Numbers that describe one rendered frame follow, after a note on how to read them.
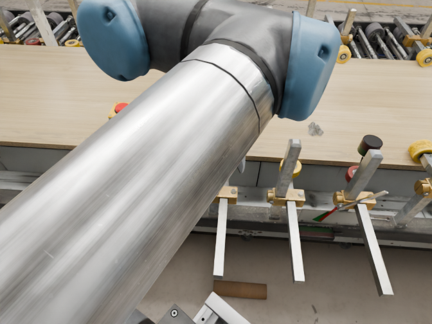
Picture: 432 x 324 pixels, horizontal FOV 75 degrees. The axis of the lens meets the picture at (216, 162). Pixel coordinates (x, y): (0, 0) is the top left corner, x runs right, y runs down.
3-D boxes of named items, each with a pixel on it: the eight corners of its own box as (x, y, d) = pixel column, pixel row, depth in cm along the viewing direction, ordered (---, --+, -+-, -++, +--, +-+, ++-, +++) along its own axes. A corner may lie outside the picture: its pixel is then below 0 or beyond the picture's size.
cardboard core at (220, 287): (267, 297, 154) (213, 292, 156) (265, 301, 161) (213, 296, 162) (267, 281, 160) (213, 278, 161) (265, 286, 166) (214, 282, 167)
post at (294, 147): (276, 224, 120) (302, 145, 84) (268, 224, 120) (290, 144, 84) (276, 216, 122) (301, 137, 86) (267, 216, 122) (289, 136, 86)
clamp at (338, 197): (371, 210, 105) (377, 203, 101) (333, 207, 106) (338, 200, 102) (366, 198, 109) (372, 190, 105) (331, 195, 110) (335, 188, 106)
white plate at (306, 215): (361, 226, 114) (371, 214, 106) (296, 222, 115) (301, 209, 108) (360, 225, 114) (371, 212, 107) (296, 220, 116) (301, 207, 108)
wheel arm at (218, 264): (223, 279, 91) (223, 275, 88) (212, 279, 91) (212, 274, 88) (229, 174, 119) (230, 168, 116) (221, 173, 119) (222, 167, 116)
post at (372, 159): (334, 231, 121) (385, 156, 84) (326, 231, 121) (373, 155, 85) (332, 224, 123) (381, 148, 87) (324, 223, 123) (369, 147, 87)
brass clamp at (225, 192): (236, 206, 109) (236, 198, 105) (201, 203, 110) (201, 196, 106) (236, 193, 113) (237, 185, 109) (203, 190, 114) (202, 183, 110)
